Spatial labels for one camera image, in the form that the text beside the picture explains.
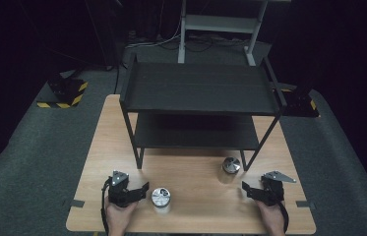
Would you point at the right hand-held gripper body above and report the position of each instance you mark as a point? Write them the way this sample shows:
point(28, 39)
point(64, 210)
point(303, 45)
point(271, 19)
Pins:
point(273, 191)

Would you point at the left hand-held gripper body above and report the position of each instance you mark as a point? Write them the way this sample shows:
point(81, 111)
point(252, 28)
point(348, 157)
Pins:
point(118, 193)

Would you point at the white round tin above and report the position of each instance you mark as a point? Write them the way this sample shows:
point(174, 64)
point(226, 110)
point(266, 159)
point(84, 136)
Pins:
point(160, 197)

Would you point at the black two-tier metal rack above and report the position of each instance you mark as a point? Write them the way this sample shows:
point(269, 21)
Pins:
point(200, 87)

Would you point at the person's right hand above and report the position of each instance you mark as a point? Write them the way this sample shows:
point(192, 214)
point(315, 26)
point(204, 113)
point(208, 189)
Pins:
point(273, 219)

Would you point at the grey tape piece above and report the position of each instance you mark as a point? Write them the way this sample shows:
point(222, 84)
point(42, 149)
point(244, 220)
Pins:
point(305, 204)
point(77, 203)

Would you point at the stand base with hazard tape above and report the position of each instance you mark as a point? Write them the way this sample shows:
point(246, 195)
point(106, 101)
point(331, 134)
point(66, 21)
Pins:
point(302, 106)
point(66, 91)

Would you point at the white metal stand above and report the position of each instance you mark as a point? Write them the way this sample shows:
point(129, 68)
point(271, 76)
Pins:
point(220, 23)

